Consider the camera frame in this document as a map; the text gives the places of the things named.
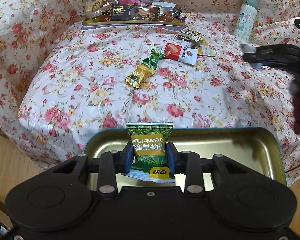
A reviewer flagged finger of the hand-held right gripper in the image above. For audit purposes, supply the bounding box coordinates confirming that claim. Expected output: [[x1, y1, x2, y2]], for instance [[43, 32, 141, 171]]
[[241, 43, 300, 63], [251, 60, 300, 74]]

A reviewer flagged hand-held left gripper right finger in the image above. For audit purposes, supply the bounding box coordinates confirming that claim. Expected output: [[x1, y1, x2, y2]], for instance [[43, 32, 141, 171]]
[[166, 141, 253, 193]]

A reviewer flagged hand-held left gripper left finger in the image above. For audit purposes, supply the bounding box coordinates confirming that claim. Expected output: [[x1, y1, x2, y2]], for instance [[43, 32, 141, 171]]
[[47, 141, 136, 193]]

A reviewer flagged green pea snack packet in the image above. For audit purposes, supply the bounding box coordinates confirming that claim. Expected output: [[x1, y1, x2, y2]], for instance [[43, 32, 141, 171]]
[[121, 122, 176, 183]]

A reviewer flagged teal rimmed gold tin tray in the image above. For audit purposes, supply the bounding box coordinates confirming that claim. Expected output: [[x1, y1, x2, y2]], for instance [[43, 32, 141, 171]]
[[83, 127, 288, 187]]

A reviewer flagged yellow black snack packet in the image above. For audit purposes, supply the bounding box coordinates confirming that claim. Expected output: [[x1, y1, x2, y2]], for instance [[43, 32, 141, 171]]
[[177, 29, 205, 42]]

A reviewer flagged pale green cartoon water bottle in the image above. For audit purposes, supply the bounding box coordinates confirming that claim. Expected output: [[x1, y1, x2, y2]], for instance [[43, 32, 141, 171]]
[[233, 0, 259, 41]]

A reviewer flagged floral sofa cover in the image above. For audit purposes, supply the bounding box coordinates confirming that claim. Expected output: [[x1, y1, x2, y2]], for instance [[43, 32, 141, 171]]
[[0, 0, 300, 178]]

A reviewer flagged gold foil candy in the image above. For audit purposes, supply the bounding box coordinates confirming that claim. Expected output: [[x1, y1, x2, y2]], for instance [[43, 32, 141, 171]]
[[125, 64, 156, 89]]

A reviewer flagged red white snack packet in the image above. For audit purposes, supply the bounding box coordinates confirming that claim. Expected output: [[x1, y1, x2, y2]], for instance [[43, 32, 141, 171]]
[[162, 42, 198, 66]]

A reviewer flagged purple green foil candy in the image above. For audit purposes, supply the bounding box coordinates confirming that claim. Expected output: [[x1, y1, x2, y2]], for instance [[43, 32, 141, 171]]
[[173, 9, 188, 21]]

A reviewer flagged silver foil packet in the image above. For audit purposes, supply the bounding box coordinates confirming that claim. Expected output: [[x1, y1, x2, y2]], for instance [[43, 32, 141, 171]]
[[152, 1, 177, 10]]

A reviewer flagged grey rimmed gold tin tray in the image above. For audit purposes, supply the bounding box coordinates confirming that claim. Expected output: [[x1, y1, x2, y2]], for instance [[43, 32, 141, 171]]
[[82, 0, 186, 32]]

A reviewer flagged black biscuit packet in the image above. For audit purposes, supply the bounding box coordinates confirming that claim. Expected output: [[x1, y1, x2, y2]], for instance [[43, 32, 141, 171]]
[[110, 3, 161, 22]]

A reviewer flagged gold patterned pastry packet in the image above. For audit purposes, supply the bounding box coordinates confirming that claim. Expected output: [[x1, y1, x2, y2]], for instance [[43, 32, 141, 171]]
[[86, 0, 103, 18]]

